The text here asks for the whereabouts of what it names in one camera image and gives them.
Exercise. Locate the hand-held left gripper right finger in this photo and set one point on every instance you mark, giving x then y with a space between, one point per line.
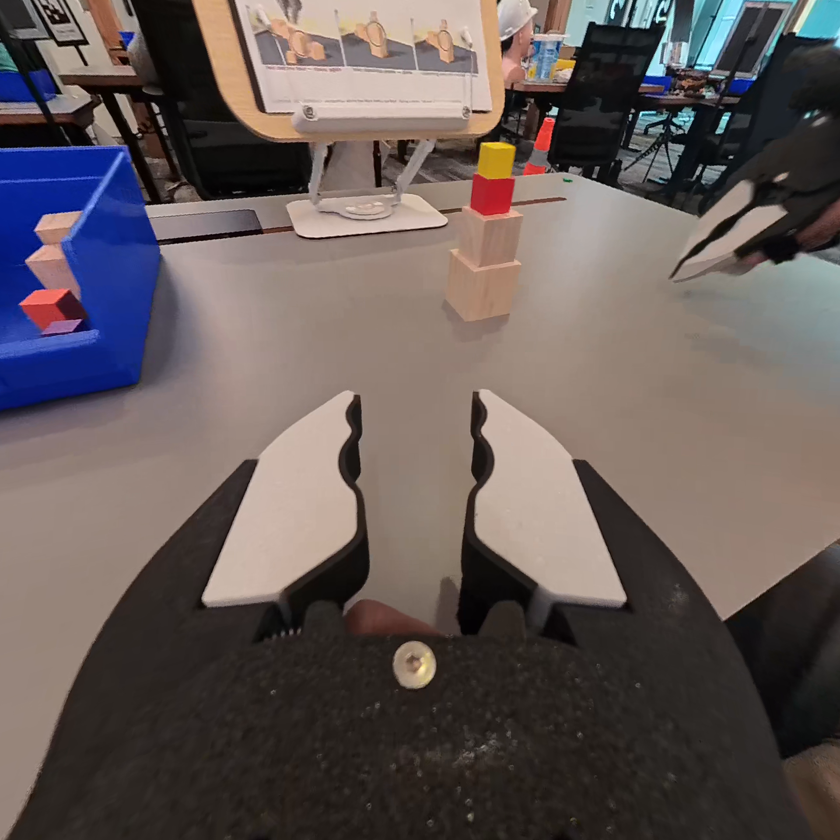
545 519

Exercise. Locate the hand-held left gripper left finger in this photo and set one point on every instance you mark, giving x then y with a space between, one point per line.
286 519

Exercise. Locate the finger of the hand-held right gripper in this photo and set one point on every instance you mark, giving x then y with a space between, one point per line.
722 243
729 204

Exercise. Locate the medium wooden cube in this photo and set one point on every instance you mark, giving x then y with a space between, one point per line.
53 269
491 239

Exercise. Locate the yellow wooden cube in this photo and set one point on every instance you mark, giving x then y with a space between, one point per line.
496 160

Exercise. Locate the large wooden cube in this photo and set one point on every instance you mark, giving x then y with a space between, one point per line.
482 289
58 227

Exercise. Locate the blue plastic bin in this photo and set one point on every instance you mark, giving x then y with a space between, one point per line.
118 289

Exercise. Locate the purple wooden cube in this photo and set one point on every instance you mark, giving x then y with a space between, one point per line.
61 327

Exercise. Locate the person's right hand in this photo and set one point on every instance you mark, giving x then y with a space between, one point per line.
820 234

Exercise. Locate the black office chair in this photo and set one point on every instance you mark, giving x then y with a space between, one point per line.
761 105
223 118
604 92

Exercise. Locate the orange striped traffic cone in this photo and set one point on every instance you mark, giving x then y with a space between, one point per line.
541 145

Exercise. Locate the blue white plastic container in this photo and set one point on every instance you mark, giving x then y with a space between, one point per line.
547 55

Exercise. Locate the mannequin head white helmet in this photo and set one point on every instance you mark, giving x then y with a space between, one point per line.
516 33

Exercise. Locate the white folding stand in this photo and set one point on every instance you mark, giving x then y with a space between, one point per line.
368 217

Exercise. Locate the white instruction sheet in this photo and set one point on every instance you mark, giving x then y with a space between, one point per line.
368 46

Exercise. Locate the wooden display board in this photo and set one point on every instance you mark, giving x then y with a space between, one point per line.
217 66

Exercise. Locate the brown wooden desk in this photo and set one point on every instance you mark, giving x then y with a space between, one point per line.
105 79

